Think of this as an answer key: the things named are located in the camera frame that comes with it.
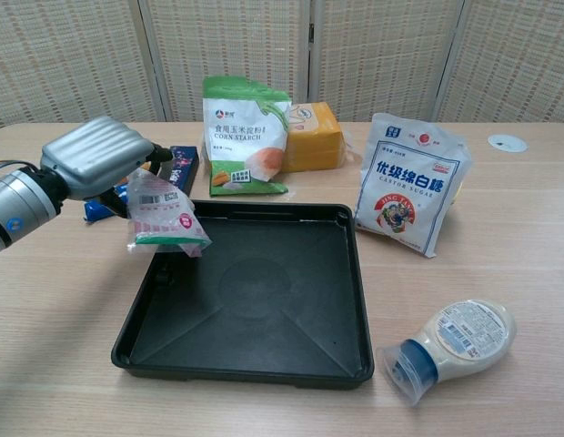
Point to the yellow orange wrapped package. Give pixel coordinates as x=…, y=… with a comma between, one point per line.
x=314, y=141

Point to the cream squeeze bottle blue cap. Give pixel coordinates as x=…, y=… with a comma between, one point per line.
x=468, y=337

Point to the black square plastic tray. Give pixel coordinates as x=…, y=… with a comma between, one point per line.
x=254, y=296

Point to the blue white snack packet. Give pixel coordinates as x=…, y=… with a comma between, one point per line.
x=96, y=211

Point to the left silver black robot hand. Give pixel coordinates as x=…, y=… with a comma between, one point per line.
x=91, y=155

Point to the dark blue carton box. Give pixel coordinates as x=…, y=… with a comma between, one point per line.
x=184, y=168

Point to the white castor sugar bag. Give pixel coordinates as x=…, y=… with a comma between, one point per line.
x=405, y=191

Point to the pink white snack pouch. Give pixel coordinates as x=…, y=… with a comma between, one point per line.
x=161, y=218

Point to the green white corn starch bag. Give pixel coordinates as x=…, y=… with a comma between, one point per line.
x=241, y=136

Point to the woven folding screen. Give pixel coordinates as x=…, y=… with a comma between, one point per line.
x=218, y=45

